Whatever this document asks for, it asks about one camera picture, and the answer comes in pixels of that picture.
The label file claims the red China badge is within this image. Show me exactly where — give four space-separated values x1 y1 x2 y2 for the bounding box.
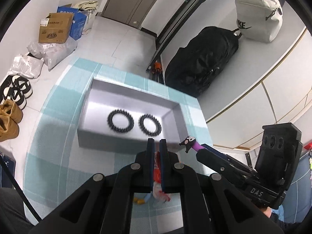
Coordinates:
152 152 171 203

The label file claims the blue cardboard box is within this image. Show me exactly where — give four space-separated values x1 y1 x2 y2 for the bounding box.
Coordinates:
57 6 87 40

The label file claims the teal plaid tablecloth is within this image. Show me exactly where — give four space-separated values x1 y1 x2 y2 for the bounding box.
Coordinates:
23 58 214 234

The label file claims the white Nike bag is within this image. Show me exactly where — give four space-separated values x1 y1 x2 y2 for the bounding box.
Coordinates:
235 0 283 43

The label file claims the grey jewelry box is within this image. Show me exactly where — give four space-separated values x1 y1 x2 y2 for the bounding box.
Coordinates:
77 78 188 154

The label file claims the black cable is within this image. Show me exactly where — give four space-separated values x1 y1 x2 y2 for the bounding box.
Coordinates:
0 154 42 221

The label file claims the brown cardboard box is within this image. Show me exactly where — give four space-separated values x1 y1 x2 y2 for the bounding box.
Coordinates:
39 13 74 44

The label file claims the orange black tool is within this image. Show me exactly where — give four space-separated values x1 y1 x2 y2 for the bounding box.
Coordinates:
151 62 163 83

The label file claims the right hand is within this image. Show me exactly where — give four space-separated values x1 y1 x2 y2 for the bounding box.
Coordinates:
259 207 272 218

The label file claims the black white sneaker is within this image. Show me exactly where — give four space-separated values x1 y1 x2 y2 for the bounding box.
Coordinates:
1 75 27 110
12 75 33 98

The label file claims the tan suede boot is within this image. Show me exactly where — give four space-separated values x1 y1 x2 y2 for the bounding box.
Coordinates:
0 115 19 142
1 99 23 123

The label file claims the black spiral hair tie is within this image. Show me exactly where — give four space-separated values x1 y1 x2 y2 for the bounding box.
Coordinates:
138 113 162 137
107 109 135 135

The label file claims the black tripod stand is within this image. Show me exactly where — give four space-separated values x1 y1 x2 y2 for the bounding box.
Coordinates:
140 0 206 74

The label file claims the grey plastic parcel bag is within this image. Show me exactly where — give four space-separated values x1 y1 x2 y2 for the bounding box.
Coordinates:
27 36 78 71

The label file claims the grey door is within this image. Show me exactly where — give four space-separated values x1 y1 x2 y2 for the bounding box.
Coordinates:
101 0 157 28

